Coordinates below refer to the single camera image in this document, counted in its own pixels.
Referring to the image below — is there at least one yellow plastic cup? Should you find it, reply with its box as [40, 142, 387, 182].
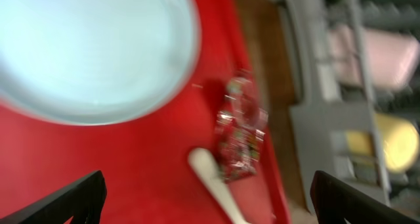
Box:
[346, 113, 419, 173]

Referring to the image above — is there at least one grey dishwasher rack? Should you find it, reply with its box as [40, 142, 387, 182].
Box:
[270, 0, 419, 218]

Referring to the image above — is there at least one cream plastic spoon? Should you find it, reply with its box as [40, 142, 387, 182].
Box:
[188, 148, 249, 224]

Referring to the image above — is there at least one red candy wrapper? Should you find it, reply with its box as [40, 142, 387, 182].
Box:
[216, 71, 268, 182]

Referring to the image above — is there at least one light blue plate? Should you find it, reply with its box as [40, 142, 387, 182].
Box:
[1, 0, 201, 125]

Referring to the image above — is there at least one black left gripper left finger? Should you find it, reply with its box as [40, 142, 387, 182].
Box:
[1, 170, 107, 224]

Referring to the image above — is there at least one pink plastic cup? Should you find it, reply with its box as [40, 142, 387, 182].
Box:
[329, 25, 419, 91]

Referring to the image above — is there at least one red plastic tray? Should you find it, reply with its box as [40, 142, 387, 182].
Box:
[0, 0, 292, 224]

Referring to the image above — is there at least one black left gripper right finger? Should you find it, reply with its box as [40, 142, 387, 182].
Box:
[310, 171, 417, 224]

